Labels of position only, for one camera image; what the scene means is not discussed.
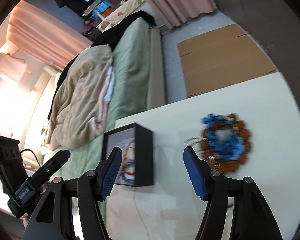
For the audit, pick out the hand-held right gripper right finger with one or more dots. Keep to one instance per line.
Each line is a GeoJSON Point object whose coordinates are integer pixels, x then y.
{"type": "Point", "coordinates": [195, 175]}

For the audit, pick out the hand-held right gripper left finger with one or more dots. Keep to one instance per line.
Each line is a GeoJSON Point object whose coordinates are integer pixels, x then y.
{"type": "Point", "coordinates": [111, 175]}

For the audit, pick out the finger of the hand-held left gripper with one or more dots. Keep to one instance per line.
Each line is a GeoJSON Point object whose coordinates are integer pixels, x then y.
{"type": "Point", "coordinates": [53, 165]}

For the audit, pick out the black jewelry box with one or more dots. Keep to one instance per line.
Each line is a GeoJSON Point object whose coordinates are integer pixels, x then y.
{"type": "Point", "coordinates": [145, 155]}

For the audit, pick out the beige blanket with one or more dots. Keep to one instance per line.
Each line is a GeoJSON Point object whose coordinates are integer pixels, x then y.
{"type": "Point", "coordinates": [82, 92]}

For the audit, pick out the pink white fleece blanket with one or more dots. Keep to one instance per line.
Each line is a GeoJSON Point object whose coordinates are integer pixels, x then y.
{"type": "Point", "coordinates": [107, 90]}

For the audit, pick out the white air conditioner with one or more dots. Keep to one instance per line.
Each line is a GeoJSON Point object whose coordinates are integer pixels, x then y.
{"type": "Point", "coordinates": [7, 65]}

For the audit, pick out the green bed mattress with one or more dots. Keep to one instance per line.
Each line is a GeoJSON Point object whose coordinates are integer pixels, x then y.
{"type": "Point", "coordinates": [130, 67]}

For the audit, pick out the flat cardboard sheet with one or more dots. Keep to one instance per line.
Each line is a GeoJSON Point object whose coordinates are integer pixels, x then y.
{"type": "Point", "coordinates": [222, 62]}

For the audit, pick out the pink curtain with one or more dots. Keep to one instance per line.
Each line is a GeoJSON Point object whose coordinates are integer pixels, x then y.
{"type": "Point", "coordinates": [170, 0]}
{"type": "Point", "coordinates": [45, 32]}

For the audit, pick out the black garment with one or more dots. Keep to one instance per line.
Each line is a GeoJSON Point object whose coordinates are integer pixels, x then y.
{"type": "Point", "coordinates": [110, 36]}

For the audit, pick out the cream floral quilt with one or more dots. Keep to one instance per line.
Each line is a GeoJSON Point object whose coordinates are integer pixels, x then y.
{"type": "Point", "coordinates": [125, 10]}

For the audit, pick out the cream bed frame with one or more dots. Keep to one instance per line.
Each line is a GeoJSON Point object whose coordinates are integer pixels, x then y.
{"type": "Point", "coordinates": [156, 67]}

